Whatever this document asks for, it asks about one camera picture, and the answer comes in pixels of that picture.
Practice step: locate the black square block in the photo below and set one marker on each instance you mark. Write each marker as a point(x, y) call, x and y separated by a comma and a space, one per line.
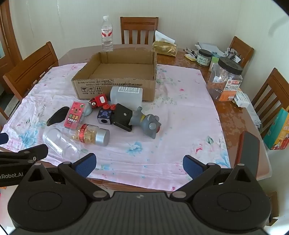
point(122, 116)

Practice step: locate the clear water bottle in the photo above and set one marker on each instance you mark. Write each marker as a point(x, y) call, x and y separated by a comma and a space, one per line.
point(107, 34)

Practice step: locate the dark cube toy red knobs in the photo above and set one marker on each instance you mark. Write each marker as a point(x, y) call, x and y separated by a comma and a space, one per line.
point(105, 116)

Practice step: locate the teal egg-shaped case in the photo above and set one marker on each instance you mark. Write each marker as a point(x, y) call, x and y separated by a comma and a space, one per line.
point(88, 110)

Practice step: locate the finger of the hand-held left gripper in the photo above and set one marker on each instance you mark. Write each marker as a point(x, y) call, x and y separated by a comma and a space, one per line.
point(2, 138)
point(33, 151)

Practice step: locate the pen holder with pens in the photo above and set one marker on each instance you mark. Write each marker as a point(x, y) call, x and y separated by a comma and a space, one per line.
point(232, 55)

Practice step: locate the black curved plastic object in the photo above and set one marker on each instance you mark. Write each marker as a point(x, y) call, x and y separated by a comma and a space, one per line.
point(56, 116)

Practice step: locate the stack of papers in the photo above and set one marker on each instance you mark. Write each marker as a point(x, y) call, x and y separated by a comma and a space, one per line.
point(210, 48)

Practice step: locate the clear plastic jar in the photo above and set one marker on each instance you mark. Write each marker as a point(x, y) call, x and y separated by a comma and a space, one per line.
point(55, 141)

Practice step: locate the pink card box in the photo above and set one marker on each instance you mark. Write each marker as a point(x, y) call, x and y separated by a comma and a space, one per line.
point(74, 115)

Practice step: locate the white medicine box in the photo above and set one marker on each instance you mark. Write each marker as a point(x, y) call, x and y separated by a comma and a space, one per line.
point(241, 99)

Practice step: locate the gold tissue pack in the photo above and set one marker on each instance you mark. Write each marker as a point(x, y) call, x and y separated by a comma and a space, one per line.
point(164, 48)

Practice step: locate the gold-filled jar silver cap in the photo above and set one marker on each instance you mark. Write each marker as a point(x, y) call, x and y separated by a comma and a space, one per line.
point(94, 135)

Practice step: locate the small bottle green lid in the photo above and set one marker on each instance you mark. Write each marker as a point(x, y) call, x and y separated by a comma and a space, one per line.
point(213, 64)

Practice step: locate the pink floral cloth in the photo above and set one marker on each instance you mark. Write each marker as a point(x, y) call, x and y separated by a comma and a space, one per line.
point(140, 144)

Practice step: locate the large clear jar black lid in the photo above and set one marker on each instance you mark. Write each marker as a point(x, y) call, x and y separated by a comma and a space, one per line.
point(225, 79)

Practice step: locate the red toy train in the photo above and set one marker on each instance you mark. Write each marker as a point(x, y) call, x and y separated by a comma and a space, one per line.
point(99, 102)

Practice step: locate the brown cardboard box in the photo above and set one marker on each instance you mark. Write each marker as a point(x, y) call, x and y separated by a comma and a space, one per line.
point(117, 87)

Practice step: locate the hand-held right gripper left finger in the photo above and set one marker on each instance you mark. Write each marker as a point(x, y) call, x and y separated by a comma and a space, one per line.
point(87, 163)

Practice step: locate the phone with red case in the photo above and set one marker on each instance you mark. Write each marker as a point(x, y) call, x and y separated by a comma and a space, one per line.
point(249, 151)

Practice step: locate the teal printed box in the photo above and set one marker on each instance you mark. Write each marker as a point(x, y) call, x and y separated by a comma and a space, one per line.
point(277, 131)

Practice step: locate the row of black pens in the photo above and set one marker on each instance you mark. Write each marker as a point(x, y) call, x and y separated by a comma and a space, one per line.
point(190, 51)

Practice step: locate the green label jar black lid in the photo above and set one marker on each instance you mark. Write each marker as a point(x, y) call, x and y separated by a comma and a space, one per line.
point(203, 59)

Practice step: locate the wooden dining chair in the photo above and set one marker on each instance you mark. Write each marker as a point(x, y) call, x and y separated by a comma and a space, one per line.
point(31, 65)
point(274, 90)
point(241, 48)
point(138, 24)

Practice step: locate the yellow sticky notes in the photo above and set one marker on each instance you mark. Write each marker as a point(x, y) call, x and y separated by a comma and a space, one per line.
point(190, 57)

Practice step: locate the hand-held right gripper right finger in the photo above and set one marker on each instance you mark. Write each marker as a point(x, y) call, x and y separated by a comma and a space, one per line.
point(192, 166)

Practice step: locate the white rectangular plastic bottle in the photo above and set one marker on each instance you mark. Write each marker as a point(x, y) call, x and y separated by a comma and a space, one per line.
point(126, 98)

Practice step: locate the grey toy figure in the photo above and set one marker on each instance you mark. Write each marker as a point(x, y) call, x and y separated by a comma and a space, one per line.
point(146, 123)

